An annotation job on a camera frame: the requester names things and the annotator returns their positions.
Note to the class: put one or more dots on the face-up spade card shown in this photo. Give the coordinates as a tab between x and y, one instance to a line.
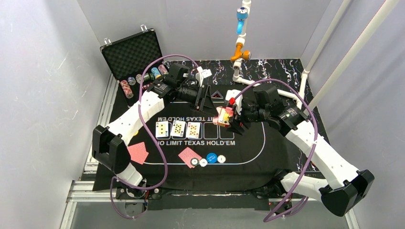
178	128
162	129

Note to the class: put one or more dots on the white grey poker chip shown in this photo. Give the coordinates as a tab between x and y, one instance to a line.
221	159

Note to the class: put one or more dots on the black aluminium chip case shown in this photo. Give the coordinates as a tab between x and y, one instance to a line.
129	56

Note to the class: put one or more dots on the blue chip stack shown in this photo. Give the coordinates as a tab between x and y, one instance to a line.
156	73

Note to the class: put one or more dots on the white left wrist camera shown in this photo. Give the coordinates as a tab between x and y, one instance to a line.
202	74

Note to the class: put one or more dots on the black poker table mat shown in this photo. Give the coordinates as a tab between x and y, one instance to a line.
252	159

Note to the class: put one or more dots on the triangular all-in button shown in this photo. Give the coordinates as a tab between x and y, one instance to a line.
217	95

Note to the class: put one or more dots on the red backed playing card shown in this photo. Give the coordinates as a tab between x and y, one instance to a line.
187	154

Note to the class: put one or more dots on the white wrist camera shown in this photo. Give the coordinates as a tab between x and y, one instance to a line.
234	99
202	74

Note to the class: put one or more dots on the pink green chip stack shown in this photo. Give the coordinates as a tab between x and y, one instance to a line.
162	69

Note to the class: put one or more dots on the face-up diamond card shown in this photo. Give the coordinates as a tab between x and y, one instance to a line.
193	130

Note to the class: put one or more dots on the blue small blind button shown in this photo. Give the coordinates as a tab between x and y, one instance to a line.
211	158

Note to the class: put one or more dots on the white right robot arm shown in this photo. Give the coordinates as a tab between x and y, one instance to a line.
326	176

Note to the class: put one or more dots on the red playing card box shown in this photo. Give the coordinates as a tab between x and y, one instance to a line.
225	115

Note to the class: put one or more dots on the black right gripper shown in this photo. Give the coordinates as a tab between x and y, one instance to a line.
239	116

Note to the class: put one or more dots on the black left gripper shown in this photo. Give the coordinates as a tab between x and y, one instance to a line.
199	98

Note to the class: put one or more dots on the white pvc pipe frame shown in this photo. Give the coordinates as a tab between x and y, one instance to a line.
298	75

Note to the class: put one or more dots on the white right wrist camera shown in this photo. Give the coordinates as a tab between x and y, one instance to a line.
234	99

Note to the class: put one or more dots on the red poker chip stack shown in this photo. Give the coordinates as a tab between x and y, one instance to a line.
126	89

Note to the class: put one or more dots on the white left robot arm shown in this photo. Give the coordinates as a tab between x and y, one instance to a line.
109	144

